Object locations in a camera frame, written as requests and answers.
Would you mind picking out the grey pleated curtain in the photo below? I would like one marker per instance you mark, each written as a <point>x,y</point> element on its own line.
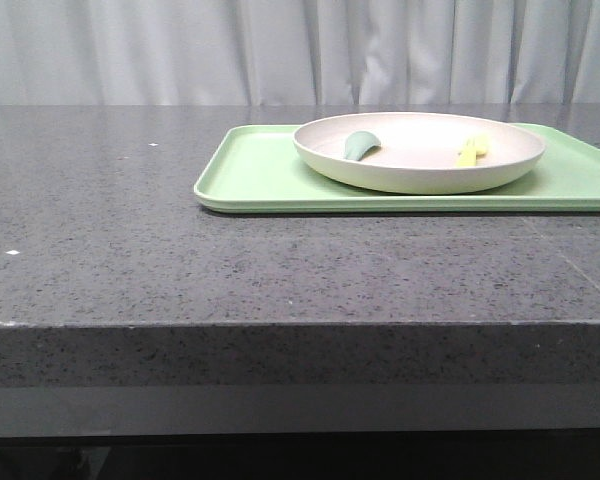
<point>298,52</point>

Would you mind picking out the light green rectangular tray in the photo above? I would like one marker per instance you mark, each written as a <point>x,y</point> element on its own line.
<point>256,170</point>

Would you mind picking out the yellow plastic fork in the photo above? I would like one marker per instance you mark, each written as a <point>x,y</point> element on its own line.
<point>473,148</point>

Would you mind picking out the beige round plate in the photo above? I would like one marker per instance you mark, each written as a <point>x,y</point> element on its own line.
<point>418,152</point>

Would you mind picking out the teal green spoon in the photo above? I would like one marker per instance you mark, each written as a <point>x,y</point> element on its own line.
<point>359,143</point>

